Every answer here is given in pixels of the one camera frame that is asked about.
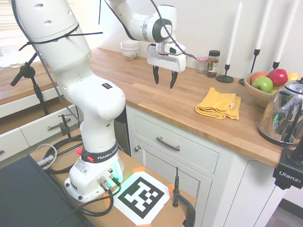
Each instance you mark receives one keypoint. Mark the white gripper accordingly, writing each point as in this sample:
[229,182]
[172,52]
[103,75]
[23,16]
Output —
[165,62]

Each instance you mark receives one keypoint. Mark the glass jar red checked lid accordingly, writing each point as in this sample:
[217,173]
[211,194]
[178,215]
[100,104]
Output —
[201,65]

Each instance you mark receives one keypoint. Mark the orange tape piece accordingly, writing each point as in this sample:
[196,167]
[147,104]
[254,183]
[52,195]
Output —
[171,186]
[138,169]
[108,201]

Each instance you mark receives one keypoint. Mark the yellow apple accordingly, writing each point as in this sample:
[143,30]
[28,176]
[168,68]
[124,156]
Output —
[293,76]

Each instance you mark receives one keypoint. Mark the large black bar clamp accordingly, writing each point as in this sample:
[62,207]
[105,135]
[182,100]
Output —
[175,189]

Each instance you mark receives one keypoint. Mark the white kitchen cabinet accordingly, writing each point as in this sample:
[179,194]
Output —
[213,189]
[30,133]

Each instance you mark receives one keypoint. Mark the pale yellow fruit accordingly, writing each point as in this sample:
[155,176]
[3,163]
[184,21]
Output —
[276,91]

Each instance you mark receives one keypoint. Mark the red apple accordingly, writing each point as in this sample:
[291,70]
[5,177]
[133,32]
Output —
[278,76]

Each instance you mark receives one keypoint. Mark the brown wooden mounting board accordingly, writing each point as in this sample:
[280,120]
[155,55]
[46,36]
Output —
[166,212]

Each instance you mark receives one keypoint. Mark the black tripod stand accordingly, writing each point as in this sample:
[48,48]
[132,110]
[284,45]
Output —
[24,71]

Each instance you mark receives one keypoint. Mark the wooden fruit bowl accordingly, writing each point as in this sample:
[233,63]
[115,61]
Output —
[256,98]

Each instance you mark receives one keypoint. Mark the black controller box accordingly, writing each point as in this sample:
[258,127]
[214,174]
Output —
[23,194]

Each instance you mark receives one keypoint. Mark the window with blinds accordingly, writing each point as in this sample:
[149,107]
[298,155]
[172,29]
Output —
[7,23]

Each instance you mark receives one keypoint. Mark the black white fiducial tag sheet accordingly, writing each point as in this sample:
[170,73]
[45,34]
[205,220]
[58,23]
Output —
[142,196]

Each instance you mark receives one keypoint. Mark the white patterned ceramic bowl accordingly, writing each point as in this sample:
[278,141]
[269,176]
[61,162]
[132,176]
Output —
[129,44]
[129,54]

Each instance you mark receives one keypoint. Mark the round metal cabinet knob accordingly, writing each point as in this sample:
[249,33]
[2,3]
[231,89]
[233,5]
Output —
[138,148]

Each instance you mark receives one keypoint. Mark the green apple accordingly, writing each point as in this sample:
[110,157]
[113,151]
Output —
[262,84]

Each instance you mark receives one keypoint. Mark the medium black candle holder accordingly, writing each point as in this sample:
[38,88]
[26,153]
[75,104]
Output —
[276,65]

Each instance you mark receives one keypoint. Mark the black clamp camera stand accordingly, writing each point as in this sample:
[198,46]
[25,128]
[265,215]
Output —
[287,175]

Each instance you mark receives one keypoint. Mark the shiny steel electric kettle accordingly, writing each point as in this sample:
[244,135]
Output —
[284,113]

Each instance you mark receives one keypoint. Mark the black-lidded spice jar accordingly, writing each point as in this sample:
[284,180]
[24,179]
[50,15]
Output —
[213,65]

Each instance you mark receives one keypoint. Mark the tall black candle holder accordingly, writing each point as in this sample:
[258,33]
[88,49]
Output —
[257,52]

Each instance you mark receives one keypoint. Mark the wrist-mounted camera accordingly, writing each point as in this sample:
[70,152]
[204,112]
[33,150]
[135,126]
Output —
[176,50]

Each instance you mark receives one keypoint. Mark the orange fruit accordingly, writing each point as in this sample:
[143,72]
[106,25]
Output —
[258,76]

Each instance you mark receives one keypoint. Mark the yellow cloth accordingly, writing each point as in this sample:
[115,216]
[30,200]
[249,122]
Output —
[219,104]

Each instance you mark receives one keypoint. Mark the short black candle holder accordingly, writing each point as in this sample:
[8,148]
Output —
[225,79]

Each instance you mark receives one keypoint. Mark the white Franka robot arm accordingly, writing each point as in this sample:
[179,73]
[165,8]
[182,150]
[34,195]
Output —
[78,71]

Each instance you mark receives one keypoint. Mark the small black bar clamp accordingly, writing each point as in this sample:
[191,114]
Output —
[64,125]

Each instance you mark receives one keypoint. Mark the black zip tie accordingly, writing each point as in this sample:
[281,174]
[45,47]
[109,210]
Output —
[71,34]

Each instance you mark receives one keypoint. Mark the tall white taper candle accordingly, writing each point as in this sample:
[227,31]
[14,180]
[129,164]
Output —
[234,35]
[286,30]
[264,23]

